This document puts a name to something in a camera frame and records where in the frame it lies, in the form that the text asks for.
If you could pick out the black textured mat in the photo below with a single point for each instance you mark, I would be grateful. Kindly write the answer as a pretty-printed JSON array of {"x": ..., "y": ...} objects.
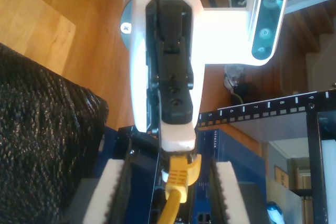
[{"x": 39, "y": 129}]

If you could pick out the blue network switch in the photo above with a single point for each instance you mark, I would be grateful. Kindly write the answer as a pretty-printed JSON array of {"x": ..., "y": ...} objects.
[{"x": 236, "y": 155}]

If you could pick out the black rack frame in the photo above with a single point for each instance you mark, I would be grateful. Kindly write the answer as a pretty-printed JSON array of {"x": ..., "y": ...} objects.
[{"x": 262, "y": 110}]

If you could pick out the gripper's camera bar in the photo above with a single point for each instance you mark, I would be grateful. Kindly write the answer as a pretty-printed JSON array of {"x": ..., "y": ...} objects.
[{"x": 231, "y": 35}]

